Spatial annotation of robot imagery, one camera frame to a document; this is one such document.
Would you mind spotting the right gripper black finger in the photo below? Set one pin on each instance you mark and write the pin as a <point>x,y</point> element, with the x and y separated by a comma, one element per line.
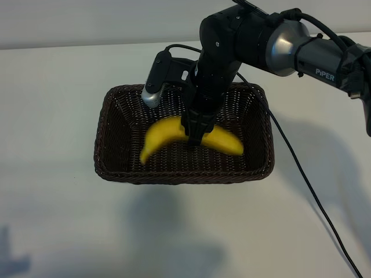
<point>196,139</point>

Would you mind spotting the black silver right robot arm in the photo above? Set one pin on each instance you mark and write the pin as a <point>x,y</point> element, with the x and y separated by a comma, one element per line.
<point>232,34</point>

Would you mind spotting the yellow banana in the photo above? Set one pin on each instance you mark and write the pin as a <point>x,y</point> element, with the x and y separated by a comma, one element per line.
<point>226,142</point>

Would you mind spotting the dark brown wicker basket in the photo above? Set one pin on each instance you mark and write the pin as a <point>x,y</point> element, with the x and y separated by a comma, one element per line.
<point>121,173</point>

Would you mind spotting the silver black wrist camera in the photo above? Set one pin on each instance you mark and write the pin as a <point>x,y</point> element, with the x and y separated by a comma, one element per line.
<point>153,87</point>

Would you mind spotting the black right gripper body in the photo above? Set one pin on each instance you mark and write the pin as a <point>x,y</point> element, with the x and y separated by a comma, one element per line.
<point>200,121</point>

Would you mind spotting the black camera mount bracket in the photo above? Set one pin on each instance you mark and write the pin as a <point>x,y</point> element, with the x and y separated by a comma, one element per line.
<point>181,72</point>

